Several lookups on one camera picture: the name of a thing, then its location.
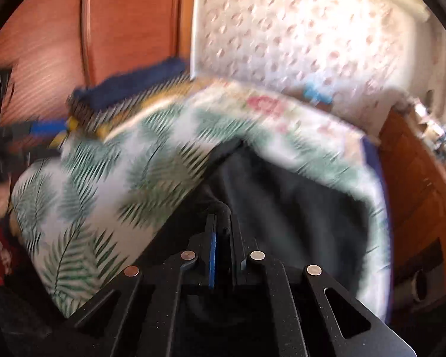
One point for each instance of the palm leaf bed sheet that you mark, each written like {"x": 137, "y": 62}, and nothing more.
{"x": 86, "y": 215}

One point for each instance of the long wooden sideboard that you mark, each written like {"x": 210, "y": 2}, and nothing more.
{"x": 416, "y": 191}

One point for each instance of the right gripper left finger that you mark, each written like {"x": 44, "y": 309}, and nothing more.
{"x": 203, "y": 267}

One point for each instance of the folded navy blue garment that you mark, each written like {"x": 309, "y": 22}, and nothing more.
{"x": 120, "y": 87}

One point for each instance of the navy blue blanket edge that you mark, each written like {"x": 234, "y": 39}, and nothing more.
{"x": 376, "y": 285}

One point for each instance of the circle-patterned sheer curtain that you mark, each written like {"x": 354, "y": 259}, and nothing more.
{"x": 346, "y": 50}

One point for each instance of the blue item behind bed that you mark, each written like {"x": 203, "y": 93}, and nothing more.
{"x": 312, "y": 94}

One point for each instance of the wooden louvered wardrobe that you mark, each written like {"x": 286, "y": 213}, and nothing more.
{"x": 54, "y": 46}

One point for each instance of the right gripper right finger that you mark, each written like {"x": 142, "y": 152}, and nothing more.
{"x": 247, "y": 260}

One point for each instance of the black garment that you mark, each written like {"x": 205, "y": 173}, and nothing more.
{"x": 282, "y": 213}

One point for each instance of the floral quilt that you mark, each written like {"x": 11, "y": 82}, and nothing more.
{"x": 278, "y": 112}

